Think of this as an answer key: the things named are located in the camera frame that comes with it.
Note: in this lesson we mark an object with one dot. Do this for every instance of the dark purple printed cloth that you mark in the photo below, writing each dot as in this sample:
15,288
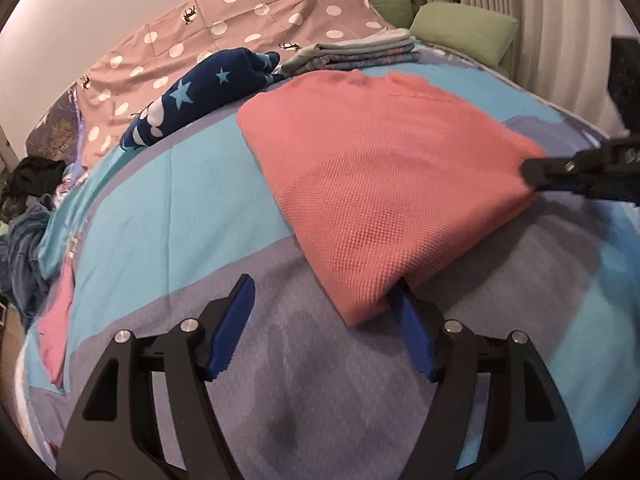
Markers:
55,125

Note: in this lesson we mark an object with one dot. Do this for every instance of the coral knit sweater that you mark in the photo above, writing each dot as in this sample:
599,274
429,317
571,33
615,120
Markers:
375,170

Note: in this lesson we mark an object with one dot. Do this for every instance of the green pillow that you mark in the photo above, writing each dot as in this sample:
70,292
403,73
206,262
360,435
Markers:
465,30
387,2

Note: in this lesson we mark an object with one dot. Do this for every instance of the floral folded garment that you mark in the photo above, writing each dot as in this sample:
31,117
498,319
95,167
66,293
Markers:
360,60

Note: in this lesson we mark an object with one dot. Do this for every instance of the black crumpled cloth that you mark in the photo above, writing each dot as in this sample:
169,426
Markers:
37,175

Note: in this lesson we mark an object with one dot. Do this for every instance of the navy star print blanket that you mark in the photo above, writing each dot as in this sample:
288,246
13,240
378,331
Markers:
200,92

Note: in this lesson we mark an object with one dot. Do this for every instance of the stack of folded clothes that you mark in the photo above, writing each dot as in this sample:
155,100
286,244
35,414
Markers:
345,45

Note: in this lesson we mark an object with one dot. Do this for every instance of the blue grey patchwork bedspread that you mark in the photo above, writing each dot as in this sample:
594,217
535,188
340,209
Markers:
175,220

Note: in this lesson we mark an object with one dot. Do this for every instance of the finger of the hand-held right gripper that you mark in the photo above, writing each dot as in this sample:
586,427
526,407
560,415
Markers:
555,167
600,192

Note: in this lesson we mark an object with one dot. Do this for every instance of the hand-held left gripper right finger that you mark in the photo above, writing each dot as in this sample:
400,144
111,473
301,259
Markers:
415,335

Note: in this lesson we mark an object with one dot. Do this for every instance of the pink polka dot sheet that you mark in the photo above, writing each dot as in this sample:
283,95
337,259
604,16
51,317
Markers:
240,15

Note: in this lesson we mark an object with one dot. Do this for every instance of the blue crumpled cloth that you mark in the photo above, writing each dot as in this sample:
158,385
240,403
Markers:
22,255

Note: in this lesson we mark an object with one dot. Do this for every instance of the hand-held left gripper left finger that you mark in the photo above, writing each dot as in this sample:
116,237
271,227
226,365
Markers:
227,335

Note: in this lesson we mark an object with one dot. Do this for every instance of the white pleated curtain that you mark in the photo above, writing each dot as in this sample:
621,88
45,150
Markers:
555,20

